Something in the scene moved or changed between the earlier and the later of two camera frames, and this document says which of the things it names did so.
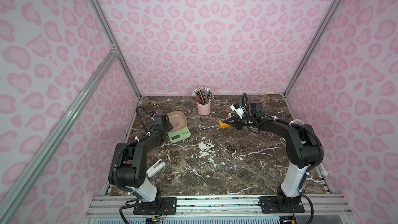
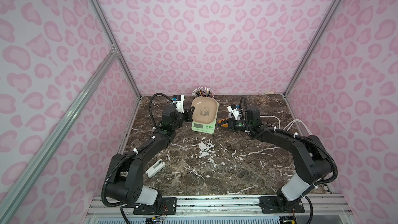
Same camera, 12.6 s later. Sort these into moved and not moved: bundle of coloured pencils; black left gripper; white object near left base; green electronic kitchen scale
Moved: black left gripper; green electronic kitchen scale
Not moved: bundle of coloured pencils; white object near left base
